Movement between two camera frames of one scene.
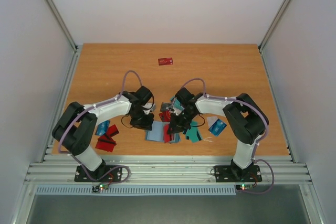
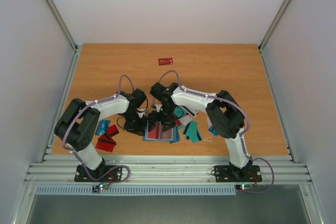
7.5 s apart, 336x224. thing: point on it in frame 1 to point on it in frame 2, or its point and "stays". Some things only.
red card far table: x=164 y=61 stays
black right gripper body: x=179 y=123 to x=161 y=118
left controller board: x=100 y=188 stays
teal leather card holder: x=156 y=133 stays
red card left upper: x=112 y=130 stays
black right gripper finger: x=180 y=129 to x=167 y=125
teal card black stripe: x=193 y=134 stays
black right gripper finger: x=172 y=129 to x=151 y=125
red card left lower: x=105 y=143 stays
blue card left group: x=102 y=127 stays
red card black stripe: x=167 y=137 to x=155 y=133
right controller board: x=244 y=187 stays
